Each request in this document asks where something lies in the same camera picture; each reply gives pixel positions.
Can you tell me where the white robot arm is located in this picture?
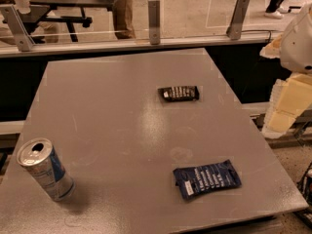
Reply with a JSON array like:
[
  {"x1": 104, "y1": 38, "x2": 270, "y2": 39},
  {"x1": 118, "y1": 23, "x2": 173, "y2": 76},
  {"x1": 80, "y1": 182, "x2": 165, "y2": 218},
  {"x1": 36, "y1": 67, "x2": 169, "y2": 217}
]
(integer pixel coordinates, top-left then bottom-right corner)
[{"x1": 260, "y1": 4, "x2": 312, "y2": 138}]

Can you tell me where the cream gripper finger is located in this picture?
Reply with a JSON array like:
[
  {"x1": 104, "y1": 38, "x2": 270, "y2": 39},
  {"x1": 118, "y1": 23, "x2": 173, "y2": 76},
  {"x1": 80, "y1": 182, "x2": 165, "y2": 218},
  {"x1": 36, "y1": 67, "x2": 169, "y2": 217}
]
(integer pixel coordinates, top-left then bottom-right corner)
[
  {"x1": 261, "y1": 73, "x2": 312, "y2": 138},
  {"x1": 259, "y1": 35, "x2": 282, "y2": 59}
]

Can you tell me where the grey metal rail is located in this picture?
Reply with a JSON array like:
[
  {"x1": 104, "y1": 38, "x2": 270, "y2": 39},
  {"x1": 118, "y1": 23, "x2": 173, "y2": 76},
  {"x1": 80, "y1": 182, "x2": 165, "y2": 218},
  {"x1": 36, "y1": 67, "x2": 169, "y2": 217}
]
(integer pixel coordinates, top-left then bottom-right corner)
[{"x1": 0, "y1": 30, "x2": 281, "y2": 59}]

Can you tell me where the person in dark trousers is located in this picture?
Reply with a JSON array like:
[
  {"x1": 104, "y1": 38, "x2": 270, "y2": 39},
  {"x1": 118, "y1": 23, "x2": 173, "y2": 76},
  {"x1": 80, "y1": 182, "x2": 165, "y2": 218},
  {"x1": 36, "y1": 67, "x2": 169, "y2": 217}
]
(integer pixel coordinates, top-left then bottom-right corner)
[{"x1": 264, "y1": 0, "x2": 288, "y2": 20}]

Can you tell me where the blue rxbar wrapper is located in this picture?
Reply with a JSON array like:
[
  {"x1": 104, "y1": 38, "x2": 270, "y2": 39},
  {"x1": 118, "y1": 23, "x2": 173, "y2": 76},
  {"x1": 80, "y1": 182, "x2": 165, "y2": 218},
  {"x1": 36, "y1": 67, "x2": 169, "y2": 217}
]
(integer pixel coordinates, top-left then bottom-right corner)
[{"x1": 173, "y1": 160, "x2": 242, "y2": 200}]

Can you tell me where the grey metal bracket right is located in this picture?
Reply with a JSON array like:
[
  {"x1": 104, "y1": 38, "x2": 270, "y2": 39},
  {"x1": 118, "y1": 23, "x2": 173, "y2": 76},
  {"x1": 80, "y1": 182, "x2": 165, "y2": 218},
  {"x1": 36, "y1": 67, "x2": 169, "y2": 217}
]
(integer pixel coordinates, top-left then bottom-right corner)
[{"x1": 226, "y1": 0, "x2": 250, "y2": 40}]

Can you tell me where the grey metal bracket left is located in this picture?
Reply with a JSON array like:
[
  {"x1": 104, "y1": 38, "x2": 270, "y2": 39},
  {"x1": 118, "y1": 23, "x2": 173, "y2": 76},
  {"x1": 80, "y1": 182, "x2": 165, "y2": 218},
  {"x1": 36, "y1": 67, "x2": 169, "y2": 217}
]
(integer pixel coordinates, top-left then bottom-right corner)
[{"x1": 0, "y1": 4, "x2": 34, "y2": 52}]

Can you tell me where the black background table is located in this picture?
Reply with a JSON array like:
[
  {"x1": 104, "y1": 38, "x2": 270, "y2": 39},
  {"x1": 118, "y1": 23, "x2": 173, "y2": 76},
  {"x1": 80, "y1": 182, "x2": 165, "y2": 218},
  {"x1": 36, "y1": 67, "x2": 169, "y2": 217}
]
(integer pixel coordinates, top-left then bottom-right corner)
[{"x1": 19, "y1": 0, "x2": 120, "y2": 43}]

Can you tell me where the black rxbar chocolate wrapper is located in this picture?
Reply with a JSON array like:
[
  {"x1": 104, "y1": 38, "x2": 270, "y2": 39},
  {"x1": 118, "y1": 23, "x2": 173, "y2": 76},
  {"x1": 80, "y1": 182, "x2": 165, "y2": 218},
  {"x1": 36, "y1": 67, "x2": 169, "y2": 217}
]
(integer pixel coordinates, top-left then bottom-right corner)
[{"x1": 158, "y1": 86, "x2": 200, "y2": 102}]

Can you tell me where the person in tan trousers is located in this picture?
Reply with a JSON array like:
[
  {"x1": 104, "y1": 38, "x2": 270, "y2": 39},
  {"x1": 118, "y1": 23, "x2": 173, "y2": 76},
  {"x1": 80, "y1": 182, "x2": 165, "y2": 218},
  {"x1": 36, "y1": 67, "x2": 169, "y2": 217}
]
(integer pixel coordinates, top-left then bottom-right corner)
[{"x1": 112, "y1": 0, "x2": 136, "y2": 39}]

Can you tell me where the black crate at right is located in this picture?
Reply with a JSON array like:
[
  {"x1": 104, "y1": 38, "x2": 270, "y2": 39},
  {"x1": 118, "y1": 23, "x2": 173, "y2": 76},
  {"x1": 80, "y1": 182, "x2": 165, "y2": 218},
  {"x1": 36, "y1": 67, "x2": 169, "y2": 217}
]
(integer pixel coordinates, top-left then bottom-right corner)
[{"x1": 294, "y1": 162, "x2": 312, "y2": 229}]

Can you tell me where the silver blue redbull can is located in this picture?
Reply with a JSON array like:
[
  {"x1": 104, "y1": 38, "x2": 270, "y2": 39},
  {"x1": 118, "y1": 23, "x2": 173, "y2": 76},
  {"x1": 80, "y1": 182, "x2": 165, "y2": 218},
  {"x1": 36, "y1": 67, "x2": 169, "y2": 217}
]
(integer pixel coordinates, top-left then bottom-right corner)
[{"x1": 17, "y1": 137, "x2": 75, "y2": 201}]

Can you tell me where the grey metal bracket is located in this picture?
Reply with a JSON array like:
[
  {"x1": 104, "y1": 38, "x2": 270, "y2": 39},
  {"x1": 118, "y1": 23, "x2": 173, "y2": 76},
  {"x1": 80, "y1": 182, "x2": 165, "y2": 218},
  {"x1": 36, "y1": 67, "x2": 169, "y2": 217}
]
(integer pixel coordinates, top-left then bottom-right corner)
[
  {"x1": 0, "y1": 4, "x2": 34, "y2": 52},
  {"x1": 226, "y1": 0, "x2": 250, "y2": 40},
  {"x1": 148, "y1": 0, "x2": 160, "y2": 45}
]

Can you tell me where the grey metal bracket middle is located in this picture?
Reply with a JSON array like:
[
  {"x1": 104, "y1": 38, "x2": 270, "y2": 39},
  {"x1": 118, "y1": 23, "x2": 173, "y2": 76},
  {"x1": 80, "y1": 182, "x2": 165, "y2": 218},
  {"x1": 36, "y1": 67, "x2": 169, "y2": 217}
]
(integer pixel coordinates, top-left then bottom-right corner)
[{"x1": 148, "y1": 0, "x2": 160, "y2": 45}]

